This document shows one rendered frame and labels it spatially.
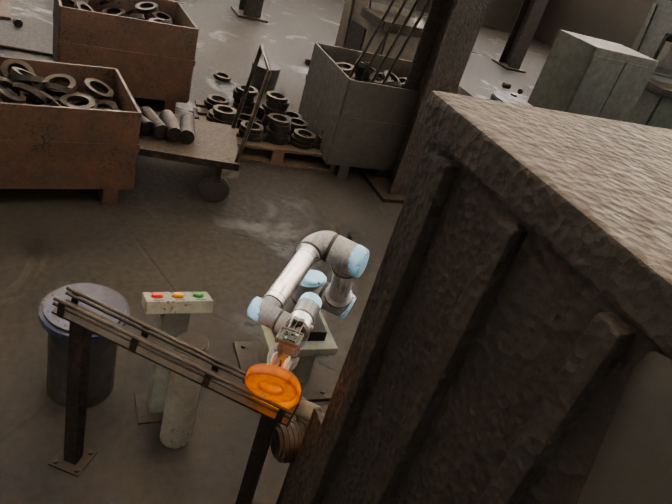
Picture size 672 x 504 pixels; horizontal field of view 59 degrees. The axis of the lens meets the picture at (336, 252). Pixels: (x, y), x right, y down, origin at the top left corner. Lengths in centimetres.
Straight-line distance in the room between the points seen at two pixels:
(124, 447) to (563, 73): 420
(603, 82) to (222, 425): 395
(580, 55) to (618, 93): 50
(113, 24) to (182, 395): 342
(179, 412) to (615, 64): 418
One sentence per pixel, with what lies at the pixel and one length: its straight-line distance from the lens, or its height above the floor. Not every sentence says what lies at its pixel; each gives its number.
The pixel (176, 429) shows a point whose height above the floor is 12.
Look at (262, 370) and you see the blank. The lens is 168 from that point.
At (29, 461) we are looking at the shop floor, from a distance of 254.
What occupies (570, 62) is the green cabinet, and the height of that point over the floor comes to 132.
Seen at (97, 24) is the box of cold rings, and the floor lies 65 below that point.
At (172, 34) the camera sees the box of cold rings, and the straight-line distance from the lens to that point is 520.
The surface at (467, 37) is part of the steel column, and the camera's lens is 464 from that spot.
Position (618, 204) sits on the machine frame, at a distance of 89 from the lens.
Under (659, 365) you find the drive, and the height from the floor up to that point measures 166.
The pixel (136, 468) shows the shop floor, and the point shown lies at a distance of 251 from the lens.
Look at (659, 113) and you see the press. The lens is 941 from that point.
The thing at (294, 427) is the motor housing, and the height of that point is 53.
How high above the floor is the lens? 201
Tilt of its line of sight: 31 degrees down
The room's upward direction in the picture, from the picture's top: 18 degrees clockwise
